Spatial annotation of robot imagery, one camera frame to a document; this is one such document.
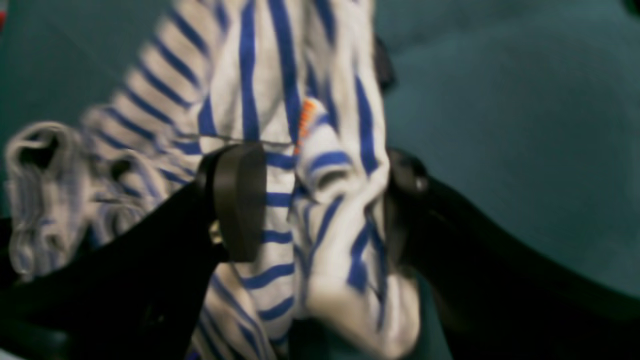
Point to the teal table cloth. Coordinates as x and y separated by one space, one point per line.
530 110

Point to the blue white striped T-shirt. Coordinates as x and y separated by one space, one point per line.
296 76

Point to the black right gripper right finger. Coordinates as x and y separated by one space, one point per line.
496 298

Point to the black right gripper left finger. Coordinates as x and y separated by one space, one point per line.
139 297

